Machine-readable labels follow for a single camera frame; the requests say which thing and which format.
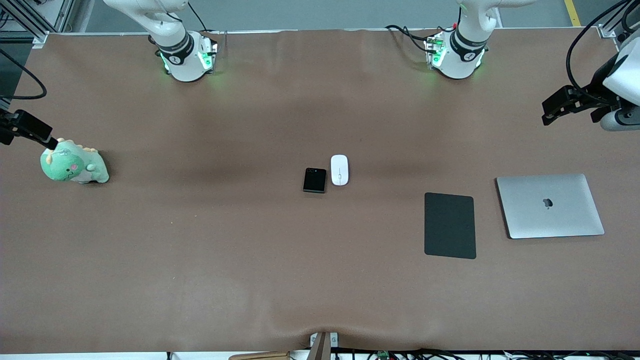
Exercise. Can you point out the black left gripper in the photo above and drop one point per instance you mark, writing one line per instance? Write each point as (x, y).
(596, 93)

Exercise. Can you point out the white computer mouse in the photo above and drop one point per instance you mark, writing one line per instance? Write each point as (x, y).
(339, 172)

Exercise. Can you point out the black flip phone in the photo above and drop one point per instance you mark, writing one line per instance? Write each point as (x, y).
(314, 182)

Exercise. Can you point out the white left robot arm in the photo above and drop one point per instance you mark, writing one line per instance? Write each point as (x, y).
(467, 30)

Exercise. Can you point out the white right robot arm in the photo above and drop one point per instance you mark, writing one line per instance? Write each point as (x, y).
(175, 30)

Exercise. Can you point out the black mouse pad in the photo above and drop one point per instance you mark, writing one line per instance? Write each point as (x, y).
(450, 225)

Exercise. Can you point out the green plush dinosaur toy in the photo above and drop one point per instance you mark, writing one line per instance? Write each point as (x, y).
(65, 167)

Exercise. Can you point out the silver closed laptop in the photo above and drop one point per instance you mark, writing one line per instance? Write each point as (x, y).
(550, 220)

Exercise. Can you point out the brown table cover mat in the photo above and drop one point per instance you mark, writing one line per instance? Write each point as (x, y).
(200, 250)

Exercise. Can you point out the wooden board piece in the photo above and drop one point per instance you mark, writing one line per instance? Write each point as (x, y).
(260, 356)

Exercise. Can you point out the aluminium frame strut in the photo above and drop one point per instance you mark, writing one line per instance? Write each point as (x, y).
(40, 39)
(607, 31)

